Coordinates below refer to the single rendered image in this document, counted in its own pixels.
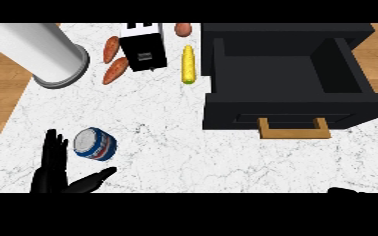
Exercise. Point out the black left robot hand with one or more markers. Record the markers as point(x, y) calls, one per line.
point(47, 176)

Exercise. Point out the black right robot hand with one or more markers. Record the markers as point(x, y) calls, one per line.
point(344, 190)

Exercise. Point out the blue and red can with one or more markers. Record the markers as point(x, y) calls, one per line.
point(96, 144)

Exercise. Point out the black drawer front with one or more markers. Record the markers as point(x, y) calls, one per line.
point(290, 113)

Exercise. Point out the black open drawer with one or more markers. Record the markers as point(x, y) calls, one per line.
point(288, 71)

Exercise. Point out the orange sweet potato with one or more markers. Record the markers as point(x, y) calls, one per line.
point(183, 29)
point(111, 49)
point(115, 70)

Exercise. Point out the black and white toaster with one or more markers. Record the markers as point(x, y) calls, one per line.
point(142, 48)

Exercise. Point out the yellow corn cob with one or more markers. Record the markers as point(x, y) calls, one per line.
point(188, 64)

